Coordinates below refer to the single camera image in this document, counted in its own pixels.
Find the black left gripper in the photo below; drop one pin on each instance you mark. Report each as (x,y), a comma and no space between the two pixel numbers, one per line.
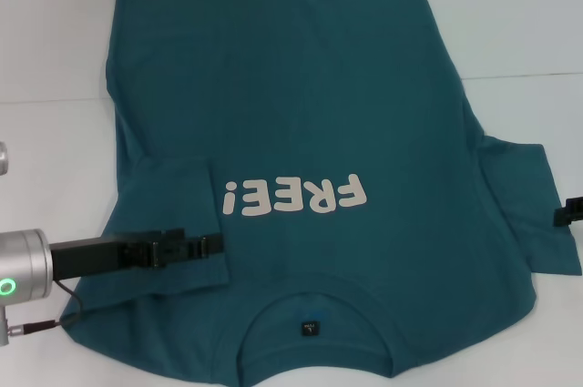
(91,255)

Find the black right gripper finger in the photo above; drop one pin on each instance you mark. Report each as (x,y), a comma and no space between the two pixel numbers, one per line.
(571,217)

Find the teal t-shirt with FREE print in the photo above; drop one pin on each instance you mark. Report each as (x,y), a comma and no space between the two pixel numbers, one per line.
(319,86)

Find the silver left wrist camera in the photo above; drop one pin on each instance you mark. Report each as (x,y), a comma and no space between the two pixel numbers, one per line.
(3,159)

